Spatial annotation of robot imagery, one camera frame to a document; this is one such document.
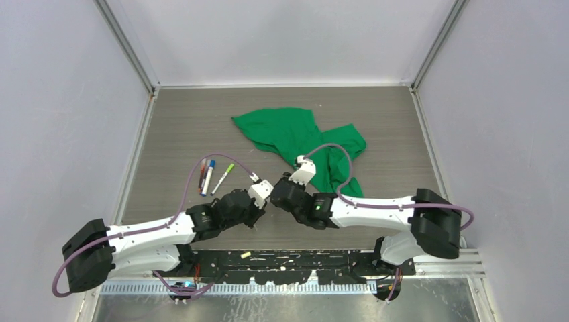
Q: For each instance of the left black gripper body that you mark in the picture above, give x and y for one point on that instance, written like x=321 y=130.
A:
x=251 y=213

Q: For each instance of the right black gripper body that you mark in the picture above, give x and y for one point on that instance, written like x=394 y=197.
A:
x=284 y=179

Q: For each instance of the white marker blue end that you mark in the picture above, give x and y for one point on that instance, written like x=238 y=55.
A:
x=208 y=177

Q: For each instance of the red orange pen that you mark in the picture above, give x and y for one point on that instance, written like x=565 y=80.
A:
x=201 y=176

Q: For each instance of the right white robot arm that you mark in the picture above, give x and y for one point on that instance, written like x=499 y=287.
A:
x=426 y=223

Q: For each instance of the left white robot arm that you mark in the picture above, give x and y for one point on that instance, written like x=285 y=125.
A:
x=97 y=252

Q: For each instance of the green cloth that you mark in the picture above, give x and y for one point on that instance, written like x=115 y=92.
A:
x=290 y=132

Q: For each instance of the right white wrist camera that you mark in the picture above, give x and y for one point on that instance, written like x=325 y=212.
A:
x=306 y=170

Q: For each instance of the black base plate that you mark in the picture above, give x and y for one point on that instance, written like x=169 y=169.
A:
x=283 y=267

